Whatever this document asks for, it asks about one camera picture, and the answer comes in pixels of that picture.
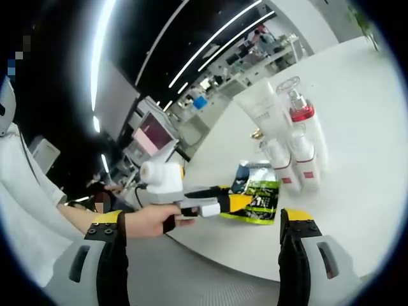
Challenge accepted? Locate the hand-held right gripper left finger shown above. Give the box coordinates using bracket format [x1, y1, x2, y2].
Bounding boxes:
[47, 210, 130, 306]

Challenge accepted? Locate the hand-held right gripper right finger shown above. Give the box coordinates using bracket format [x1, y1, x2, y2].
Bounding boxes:
[279, 208, 363, 306]

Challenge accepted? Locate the green black skincare sachet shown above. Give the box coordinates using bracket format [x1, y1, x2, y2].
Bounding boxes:
[219, 161, 282, 226]

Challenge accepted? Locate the small white skincare bottle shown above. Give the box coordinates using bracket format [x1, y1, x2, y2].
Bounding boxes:
[264, 138, 302, 194]
[286, 124, 321, 193]

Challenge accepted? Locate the white skincare tube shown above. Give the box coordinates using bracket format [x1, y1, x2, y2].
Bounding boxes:
[232, 79, 293, 141]

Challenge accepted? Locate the red collar skincare pump bottle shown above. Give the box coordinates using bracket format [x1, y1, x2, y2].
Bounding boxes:
[275, 76, 330, 175]

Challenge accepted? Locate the person's left hand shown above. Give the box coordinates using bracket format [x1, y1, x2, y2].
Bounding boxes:
[126, 203, 197, 239]

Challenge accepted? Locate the black laptop stand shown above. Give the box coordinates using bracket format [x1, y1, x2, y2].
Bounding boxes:
[171, 145, 193, 163]

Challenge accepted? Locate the white cabinet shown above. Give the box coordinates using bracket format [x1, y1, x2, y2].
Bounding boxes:
[29, 135, 61, 175]

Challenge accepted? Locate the white chest device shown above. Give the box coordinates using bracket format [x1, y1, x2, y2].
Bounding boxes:
[0, 76, 17, 138]

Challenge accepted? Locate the potted green plant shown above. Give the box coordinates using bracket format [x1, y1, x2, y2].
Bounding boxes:
[347, 6, 382, 52]

